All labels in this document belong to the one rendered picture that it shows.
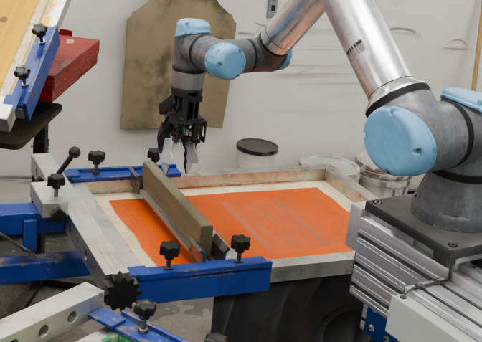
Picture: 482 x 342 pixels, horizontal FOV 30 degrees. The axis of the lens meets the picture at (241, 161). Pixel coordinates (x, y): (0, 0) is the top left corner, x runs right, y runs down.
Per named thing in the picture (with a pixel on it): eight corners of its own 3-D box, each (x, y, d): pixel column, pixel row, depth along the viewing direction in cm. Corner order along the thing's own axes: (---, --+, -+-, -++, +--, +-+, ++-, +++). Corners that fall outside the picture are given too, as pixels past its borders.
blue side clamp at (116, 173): (173, 187, 247) (176, 163, 245) (180, 193, 243) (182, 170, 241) (65, 193, 235) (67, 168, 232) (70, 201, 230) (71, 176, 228)
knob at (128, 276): (131, 295, 179) (134, 262, 177) (140, 310, 174) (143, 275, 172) (95, 300, 176) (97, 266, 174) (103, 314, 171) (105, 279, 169)
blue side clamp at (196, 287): (259, 279, 200) (262, 252, 198) (269, 290, 196) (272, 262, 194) (130, 294, 188) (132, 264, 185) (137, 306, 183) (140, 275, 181)
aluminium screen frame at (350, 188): (328, 175, 266) (330, 163, 265) (447, 262, 217) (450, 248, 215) (65, 191, 233) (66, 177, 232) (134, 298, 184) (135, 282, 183)
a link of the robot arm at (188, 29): (190, 26, 191) (168, 16, 197) (185, 76, 195) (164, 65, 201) (220, 24, 196) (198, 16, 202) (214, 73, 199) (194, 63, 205)
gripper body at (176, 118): (173, 147, 200) (178, 95, 196) (161, 133, 207) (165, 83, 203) (205, 145, 203) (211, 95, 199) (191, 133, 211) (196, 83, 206)
